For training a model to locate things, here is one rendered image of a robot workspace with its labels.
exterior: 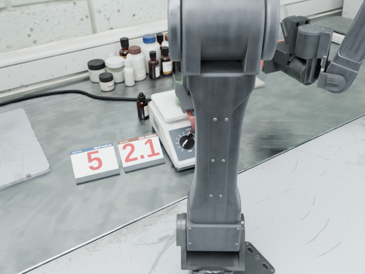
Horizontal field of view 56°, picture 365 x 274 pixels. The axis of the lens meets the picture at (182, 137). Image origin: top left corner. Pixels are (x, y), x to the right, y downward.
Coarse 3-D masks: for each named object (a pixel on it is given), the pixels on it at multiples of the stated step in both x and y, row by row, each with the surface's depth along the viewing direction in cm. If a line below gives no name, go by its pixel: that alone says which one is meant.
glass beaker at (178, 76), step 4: (176, 72) 75; (180, 72) 76; (176, 76) 75; (180, 76) 76; (176, 80) 76; (180, 80) 77; (176, 84) 73; (180, 84) 72; (176, 96) 75; (176, 100) 75; (176, 104) 76; (180, 108) 76
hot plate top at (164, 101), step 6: (156, 96) 81; (162, 96) 81; (168, 96) 81; (156, 102) 78; (162, 102) 78; (168, 102) 78; (162, 108) 76; (168, 108) 76; (174, 108) 76; (162, 114) 74; (168, 114) 74; (174, 114) 74; (180, 114) 74; (186, 114) 74; (168, 120) 73; (174, 120) 74
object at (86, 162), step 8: (88, 152) 72; (96, 152) 73; (104, 152) 73; (112, 152) 73; (80, 160) 72; (88, 160) 72; (96, 160) 72; (104, 160) 73; (112, 160) 73; (80, 168) 71; (88, 168) 72; (96, 168) 72; (104, 168) 72
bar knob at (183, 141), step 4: (184, 136) 72; (188, 136) 71; (192, 136) 71; (180, 140) 72; (184, 140) 71; (188, 140) 71; (192, 140) 72; (180, 144) 72; (184, 144) 70; (188, 144) 72; (192, 144) 72; (184, 148) 72; (188, 148) 72
